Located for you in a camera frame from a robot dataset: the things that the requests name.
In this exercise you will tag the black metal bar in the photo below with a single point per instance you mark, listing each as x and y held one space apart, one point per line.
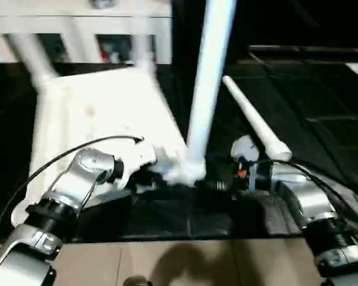
310 49

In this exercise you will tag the white plastic children's table top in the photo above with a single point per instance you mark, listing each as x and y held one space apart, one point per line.
107 113

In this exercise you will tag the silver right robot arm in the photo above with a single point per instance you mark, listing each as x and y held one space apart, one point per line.
322 214

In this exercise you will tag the white glass-door cabinet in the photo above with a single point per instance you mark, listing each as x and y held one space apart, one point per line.
77 24

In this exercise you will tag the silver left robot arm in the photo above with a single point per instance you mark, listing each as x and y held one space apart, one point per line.
48 220

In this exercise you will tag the white plastic table leg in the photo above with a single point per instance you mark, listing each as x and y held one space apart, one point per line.
256 122
209 77
33 59
144 53

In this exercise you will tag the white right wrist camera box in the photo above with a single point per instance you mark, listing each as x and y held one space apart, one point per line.
244 148

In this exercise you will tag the black work mat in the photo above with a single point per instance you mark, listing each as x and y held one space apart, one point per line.
167 217

